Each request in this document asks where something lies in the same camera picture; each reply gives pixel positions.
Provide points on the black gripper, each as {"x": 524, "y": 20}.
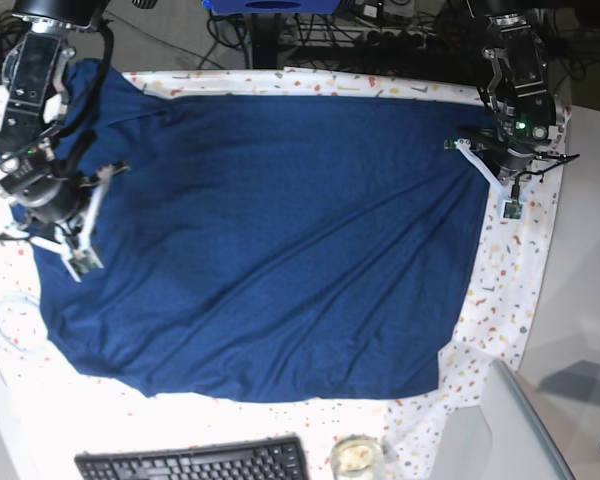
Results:
{"x": 514, "y": 157}
{"x": 41, "y": 198}

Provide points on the dark blue t-shirt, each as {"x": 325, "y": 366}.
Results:
{"x": 272, "y": 248}

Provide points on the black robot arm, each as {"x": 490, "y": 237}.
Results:
{"x": 40, "y": 110}
{"x": 528, "y": 117}

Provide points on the black power strip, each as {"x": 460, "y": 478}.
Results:
{"x": 404, "y": 39}

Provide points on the terrazzo patterned table cloth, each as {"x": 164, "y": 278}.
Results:
{"x": 49, "y": 412}

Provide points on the clear glass jar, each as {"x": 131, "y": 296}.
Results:
{"x": 357, "y": 457}

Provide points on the black computer keyboard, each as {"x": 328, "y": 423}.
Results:
{"x": 276, "y": 459}

